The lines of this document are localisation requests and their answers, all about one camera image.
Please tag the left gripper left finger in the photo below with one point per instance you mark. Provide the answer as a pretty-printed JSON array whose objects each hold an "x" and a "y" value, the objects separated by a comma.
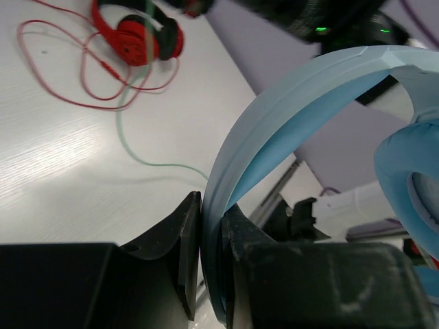
[{"x": 165, "y": 262}]

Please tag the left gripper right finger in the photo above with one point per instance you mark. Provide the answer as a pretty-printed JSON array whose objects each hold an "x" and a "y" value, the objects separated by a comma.
[{"x": 256, "y": 274}]

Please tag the light blue headphones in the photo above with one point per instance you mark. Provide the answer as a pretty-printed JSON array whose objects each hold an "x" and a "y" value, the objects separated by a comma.
[{"x": 320, "y": 98}]

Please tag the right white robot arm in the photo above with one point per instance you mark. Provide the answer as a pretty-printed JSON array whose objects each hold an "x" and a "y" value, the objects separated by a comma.
[{"x": 336, "y": 25}]

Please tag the red headphones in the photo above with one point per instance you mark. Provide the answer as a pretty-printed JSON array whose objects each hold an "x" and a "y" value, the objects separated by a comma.
[{"x": 131, "y": 38}]

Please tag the aluminium rail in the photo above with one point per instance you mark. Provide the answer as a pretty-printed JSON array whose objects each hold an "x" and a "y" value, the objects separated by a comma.
[{"x": 263, "y": 211}]

